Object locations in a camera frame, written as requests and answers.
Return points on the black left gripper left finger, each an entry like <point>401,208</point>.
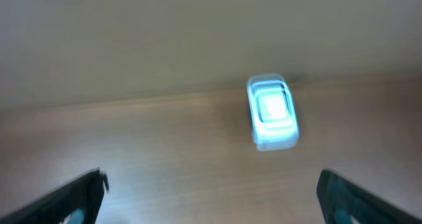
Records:
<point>79,201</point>

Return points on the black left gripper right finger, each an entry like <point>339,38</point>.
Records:
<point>342,201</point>

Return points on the white barcode scanner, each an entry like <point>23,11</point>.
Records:
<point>273,117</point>

